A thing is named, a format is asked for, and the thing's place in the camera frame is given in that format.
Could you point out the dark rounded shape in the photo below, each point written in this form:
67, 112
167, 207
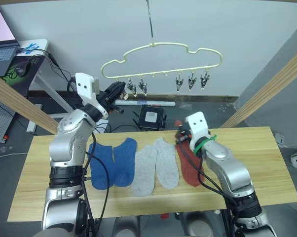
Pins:
200, 225

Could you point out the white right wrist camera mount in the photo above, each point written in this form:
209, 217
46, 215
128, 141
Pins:
197, 124

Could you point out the blue ankle sock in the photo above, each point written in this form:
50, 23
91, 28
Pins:
99, 168
123, 163

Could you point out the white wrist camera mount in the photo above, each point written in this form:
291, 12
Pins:
85, 85
197, 124

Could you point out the red ankle sock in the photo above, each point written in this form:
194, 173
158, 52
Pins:
189, 170

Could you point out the black mouse pad green logo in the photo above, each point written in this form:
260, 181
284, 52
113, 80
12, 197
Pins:
31, 74

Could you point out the metal hanger clip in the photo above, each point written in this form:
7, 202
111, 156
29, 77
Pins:
125, 95
132, 87
143, 86
179, 82
192, 82
204, 80

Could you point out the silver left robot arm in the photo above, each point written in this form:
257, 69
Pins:
67, 145

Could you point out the black computer mouse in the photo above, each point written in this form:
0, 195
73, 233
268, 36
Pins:
22, 69

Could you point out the black box white label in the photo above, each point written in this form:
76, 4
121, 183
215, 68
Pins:
151, 117

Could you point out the light wooden beam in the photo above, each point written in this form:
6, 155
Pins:
20, 103
269, 86

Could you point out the small red piece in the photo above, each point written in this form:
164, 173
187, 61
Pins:
164, 216

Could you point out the white desk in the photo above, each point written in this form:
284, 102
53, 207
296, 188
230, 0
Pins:
43, 79

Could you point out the grey laptop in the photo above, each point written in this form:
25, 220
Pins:
1, 54

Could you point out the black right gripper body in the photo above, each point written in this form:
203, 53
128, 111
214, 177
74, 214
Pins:
186, 134

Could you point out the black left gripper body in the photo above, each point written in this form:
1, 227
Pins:
106, 102

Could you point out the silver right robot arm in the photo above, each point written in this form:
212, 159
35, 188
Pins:
227, 168

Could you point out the grey ankle sock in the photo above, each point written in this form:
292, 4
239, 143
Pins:
167, 165
144, 172

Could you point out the small white device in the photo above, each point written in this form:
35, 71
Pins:
279, 140

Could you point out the white tube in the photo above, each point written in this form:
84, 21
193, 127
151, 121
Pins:
148, 103

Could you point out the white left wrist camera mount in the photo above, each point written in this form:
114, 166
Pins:
85, 85

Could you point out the green zip tie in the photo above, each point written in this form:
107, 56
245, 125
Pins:
205, 142

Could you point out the cream clip hanger with hook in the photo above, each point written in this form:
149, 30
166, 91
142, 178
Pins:
163, 44

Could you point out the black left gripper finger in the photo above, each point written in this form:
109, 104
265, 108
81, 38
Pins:
114, 88
119, 93

